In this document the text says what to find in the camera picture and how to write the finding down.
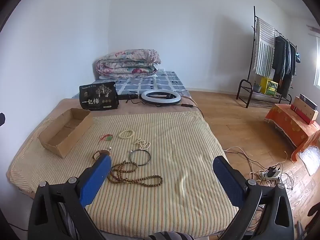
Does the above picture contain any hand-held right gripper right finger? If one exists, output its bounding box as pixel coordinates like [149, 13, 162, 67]
[212, 155, 294, 240]

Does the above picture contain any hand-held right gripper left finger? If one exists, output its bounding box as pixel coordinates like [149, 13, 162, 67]
[28, 154, 112, 240]

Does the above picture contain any brown wooden bead necklace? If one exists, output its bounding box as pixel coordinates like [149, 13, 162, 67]
[107, 161, 163, 187]

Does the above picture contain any thin dark bangle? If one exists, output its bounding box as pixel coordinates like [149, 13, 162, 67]
[129, 149, 151, 166]

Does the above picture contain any cream bead bracelet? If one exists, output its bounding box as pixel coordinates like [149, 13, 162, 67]
[118, 129, 135, 139]

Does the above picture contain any white pearl necklace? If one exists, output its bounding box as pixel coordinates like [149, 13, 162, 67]
[134, 138, 151, 151]

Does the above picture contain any white power strip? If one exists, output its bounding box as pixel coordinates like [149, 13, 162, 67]
[260, 169, 282, 180]

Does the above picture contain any striped yellow blanket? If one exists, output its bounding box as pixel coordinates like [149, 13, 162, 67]
[10, 111, 240, 233]

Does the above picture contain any black snack bag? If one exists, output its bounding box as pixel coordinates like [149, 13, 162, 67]
[79, 81, 119, 111]

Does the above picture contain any orange tablecloth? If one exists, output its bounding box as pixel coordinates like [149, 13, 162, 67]
[265, 103, 320, 162]

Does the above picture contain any brown blanket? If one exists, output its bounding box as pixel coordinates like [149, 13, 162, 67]
[6, 96, 204, 199]

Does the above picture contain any red flat box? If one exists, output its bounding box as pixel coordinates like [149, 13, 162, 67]
[290, 104, 316, 125]

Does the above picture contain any yellow box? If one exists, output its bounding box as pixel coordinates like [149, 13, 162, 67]
[260, 77, 272, 94]

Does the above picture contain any green crate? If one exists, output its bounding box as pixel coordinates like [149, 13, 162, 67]
[266, 80, 279, 97]

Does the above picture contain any tan cardboard box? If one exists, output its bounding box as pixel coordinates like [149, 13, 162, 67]
[292, 96, 319, 121]

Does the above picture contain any blue checked bedsheet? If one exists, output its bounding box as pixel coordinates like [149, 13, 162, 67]
[72, 70, 193, 99]

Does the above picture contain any dark blue flat box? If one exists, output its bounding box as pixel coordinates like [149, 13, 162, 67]
[299, 94, 320, 112]

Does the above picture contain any folded floral quilt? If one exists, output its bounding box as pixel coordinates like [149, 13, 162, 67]
[96, 49, 162, 79]

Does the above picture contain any black hanging jacket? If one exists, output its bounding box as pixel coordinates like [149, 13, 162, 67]
[272, 35, 287, 82]

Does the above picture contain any dark blue hanging garment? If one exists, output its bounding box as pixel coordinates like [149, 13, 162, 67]
[285, 41, 297, 78]

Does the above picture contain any striped hanging towel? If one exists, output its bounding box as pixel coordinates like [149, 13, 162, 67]
[254, 17, 276, 78]

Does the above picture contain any window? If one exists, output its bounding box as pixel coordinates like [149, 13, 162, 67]
[313, 35, 320, 88]

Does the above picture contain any black metal clothes rack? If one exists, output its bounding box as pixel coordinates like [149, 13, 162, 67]
[236, 6, 298, 109]

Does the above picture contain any power strip with cables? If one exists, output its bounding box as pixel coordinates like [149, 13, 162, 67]
[224, 147, 295, 189]

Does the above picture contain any black ring light cable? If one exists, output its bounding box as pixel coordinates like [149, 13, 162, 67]
[181, 103, 205, 118]

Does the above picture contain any white ring light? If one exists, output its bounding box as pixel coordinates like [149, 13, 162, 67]
[117, 90, 182, 107]

